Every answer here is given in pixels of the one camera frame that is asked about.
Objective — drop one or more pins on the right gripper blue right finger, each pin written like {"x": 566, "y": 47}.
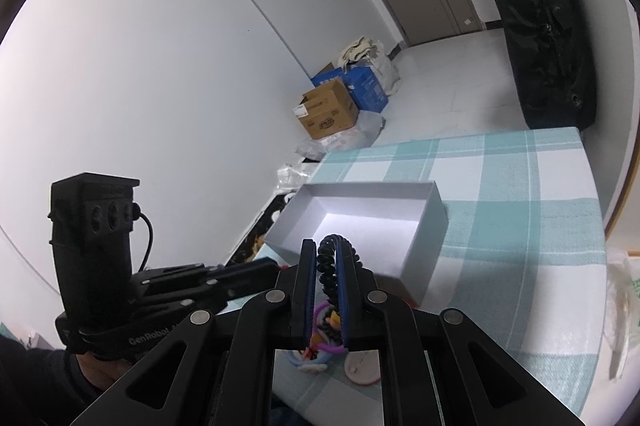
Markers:
{"x": 437, "y": 369}

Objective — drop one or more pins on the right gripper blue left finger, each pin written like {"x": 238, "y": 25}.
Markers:
{"x": 216, "y": 370}

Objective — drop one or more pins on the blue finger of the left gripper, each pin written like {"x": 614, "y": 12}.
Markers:
{"x": 259, "y": 264}

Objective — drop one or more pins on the left hand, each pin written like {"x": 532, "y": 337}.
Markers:
{"x": 101, "y": 374}

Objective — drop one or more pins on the white round pin badge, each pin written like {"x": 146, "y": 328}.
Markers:
{"x": 362, "y": 368}

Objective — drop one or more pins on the silver plastic bag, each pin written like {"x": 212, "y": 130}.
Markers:
{"x": 292, "y": 177}

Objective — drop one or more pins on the white open cardboard box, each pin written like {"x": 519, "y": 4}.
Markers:
{"x": 397, "y": 229}

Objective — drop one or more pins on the teal plaid tablecloth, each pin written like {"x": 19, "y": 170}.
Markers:
{"x": 524, "y": 252}

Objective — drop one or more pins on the brown cardboard box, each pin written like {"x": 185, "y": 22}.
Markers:
{"x": 326, "y": 110}

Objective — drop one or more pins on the white plastic bag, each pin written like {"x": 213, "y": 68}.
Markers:
{"x": 362, "y": 135}

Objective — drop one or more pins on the blue cardboard box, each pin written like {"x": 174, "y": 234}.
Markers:
{"x": 362, "y": 85}

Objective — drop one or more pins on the black hanging garment bag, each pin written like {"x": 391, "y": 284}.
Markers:
{"x": 551, "y": 60}

